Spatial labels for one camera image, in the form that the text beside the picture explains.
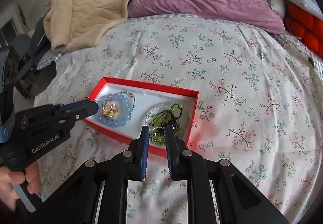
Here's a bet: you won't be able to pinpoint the green beaded necklace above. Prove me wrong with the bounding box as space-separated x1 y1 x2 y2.
148 102 190 144

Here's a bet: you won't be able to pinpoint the gold rings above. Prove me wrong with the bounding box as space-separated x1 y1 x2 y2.
101 99 119 118

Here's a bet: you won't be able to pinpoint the beige quilted blanket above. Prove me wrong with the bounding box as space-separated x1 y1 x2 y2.
43 0 130 52

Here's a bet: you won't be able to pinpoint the silver chain bracelet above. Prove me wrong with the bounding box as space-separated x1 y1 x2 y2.
144 100 182 126

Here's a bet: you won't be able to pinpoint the thin beaded bracelet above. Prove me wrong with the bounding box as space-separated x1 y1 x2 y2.
118 90 137 114

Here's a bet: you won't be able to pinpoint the red jewelry box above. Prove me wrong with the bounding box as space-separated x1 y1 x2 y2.
84 77 199 144

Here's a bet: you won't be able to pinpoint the orange knotted ball cushion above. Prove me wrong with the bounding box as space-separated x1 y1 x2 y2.
284 3 323 56

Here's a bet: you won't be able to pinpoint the dark chair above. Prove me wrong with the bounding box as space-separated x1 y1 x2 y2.
11 18 56 100

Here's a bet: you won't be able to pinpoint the blue bead bracelet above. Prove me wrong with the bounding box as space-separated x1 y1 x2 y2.
96 93 134 129

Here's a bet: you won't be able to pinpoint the person's left hand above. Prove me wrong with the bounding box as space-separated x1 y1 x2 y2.
0 161 42 211

